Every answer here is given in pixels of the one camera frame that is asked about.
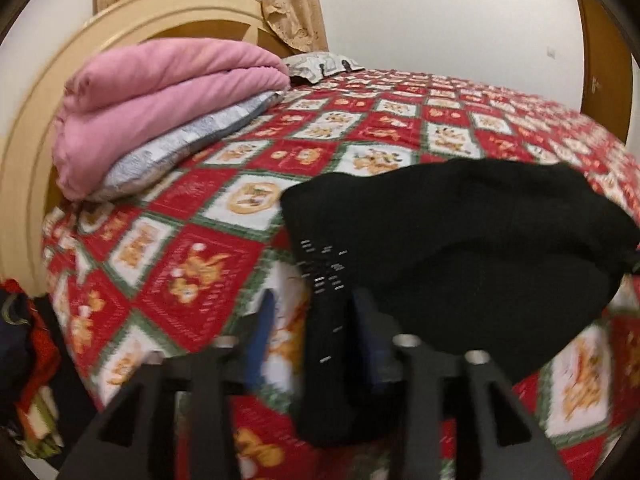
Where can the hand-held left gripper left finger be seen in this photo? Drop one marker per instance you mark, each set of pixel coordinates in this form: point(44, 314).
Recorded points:
point(262, 340)

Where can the beige floral curtain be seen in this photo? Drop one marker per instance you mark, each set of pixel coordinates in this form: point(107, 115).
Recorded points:
point(295, 15)

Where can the red checkered printed bedspread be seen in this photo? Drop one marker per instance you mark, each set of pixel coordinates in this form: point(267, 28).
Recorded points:
point(210, 270)

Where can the brown wooden door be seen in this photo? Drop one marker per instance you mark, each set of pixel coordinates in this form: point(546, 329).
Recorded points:
point(602, 60)

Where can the grey patterned pillow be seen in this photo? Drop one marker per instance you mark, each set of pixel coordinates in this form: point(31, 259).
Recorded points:
point(170, 152)

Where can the pink folded blanket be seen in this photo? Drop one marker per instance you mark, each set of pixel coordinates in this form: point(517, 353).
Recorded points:
point(150, 105)

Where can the red and dark clothes pile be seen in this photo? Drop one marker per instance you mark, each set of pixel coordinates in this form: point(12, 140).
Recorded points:
point(30, 350)

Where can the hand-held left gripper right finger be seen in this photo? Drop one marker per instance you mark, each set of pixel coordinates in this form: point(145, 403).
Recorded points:
point(372, 345)

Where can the cream wooden headboard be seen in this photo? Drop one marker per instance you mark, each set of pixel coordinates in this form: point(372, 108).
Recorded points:
point(30, 150)

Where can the black pants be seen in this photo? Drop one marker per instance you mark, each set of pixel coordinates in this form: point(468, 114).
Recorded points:
point(450, 250)

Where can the white patterned pillow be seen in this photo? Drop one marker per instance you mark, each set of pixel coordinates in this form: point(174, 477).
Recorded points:
point(320, 65)

